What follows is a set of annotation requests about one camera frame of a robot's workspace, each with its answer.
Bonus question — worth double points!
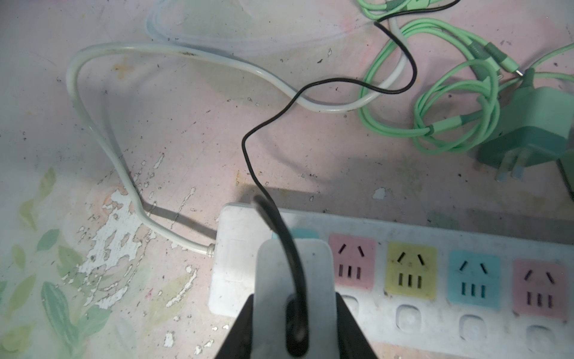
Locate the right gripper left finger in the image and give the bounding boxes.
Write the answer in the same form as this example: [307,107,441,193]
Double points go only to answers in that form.
[215,294,254,359]

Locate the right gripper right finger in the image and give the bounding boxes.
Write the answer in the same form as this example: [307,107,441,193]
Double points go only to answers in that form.
[336,293,378,359]

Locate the white charger with black cable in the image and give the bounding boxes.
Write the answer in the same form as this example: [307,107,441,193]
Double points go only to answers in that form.
[241,0,463,359]

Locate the white power strip coloured sockets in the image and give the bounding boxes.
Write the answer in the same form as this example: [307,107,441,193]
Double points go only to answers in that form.
[66,41,574,359]

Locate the green charger plug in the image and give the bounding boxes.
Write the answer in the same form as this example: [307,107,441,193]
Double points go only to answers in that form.
[477,68,573,181]

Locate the light green coiled cable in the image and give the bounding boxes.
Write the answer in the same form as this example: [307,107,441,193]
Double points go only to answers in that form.
[356,0,574,156]

